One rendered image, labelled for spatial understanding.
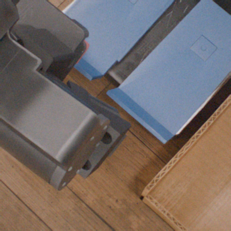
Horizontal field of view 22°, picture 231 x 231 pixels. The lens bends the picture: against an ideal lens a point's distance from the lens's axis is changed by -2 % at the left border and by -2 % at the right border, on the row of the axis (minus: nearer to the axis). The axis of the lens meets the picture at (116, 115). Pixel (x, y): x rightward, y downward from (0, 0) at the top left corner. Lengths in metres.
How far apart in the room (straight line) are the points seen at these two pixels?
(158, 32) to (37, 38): 0.19
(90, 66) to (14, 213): 0.16
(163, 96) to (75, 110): 0.23
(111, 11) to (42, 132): 0.27
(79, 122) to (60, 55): 0.10
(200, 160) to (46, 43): 0.22
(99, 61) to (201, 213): 0.18
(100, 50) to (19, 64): 0.23
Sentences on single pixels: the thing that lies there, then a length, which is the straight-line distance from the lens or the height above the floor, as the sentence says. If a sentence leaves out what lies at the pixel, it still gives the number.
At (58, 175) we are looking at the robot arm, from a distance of 0.37.
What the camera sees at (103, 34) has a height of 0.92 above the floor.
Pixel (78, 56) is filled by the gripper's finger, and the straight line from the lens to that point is 0.49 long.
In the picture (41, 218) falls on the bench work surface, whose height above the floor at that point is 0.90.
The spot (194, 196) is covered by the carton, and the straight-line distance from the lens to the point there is 0.58.
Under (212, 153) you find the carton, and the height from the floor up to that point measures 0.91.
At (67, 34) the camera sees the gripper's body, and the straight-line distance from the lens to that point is 0.47.
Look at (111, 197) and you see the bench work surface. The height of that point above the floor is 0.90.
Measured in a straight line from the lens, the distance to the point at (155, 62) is 0.59.
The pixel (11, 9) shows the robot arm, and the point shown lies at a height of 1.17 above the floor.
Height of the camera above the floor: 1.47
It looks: 75 degrees down
